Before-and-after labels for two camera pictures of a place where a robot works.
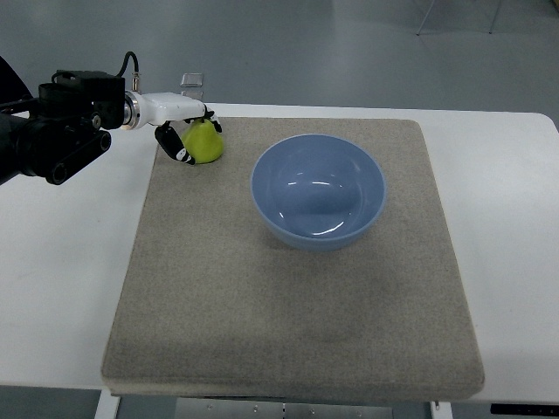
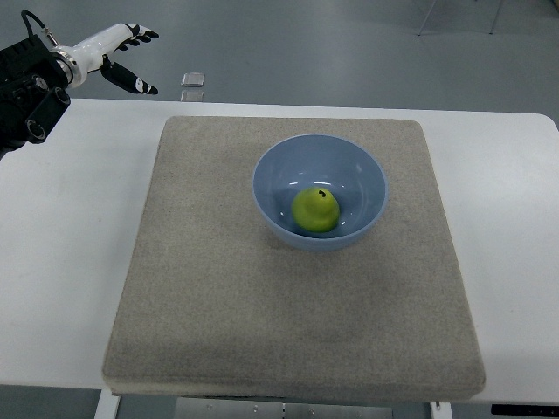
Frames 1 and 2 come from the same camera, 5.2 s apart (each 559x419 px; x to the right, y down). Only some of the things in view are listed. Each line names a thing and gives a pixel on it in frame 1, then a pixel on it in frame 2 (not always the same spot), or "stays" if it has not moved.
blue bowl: (317, 192) stays
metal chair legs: (495, 17) stays
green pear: (203, 140) → (315, 209)
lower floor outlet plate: (195, 94) stays
